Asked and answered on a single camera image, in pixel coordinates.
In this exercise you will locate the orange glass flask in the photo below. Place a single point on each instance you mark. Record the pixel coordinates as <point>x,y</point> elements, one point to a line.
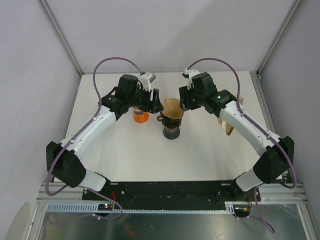
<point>140,117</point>

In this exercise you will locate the dark green dripper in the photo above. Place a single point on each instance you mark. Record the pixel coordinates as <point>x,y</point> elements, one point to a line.
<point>169,122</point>

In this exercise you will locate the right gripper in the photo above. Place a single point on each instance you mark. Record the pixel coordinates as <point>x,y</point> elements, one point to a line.
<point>184,94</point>

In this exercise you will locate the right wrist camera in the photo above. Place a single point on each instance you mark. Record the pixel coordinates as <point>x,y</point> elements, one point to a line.
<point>189,74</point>

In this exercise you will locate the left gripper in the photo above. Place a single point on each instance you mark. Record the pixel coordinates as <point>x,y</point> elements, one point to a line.
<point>150,105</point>

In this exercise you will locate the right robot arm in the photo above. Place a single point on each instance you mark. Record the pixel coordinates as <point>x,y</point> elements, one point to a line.
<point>275,152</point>

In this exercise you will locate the aluminium frame post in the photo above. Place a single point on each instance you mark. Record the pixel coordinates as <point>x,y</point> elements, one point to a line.
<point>52,20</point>
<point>280,35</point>

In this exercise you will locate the brown coffee filter stack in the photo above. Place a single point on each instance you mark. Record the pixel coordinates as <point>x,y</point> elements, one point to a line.
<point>225,125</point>

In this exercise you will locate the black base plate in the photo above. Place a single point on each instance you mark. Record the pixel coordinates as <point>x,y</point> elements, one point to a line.
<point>173,194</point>

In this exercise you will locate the right aluminium frame post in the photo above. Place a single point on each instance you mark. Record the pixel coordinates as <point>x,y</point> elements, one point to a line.
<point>280,35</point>

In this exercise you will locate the grey cable duct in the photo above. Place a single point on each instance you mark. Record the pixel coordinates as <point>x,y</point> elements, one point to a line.
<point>106,208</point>

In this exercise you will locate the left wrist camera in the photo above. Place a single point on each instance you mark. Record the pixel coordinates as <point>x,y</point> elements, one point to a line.
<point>146,79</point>

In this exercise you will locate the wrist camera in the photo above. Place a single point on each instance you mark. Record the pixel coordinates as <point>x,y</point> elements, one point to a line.
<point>146,79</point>
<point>189,74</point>

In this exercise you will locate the aluminium rail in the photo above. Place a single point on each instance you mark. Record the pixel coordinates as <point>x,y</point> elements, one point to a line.
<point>270,194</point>

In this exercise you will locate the left aluminium frame post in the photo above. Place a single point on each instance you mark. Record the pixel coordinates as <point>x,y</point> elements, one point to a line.
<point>52,20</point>

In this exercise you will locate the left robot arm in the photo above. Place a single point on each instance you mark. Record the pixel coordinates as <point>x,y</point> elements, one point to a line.
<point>63,159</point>

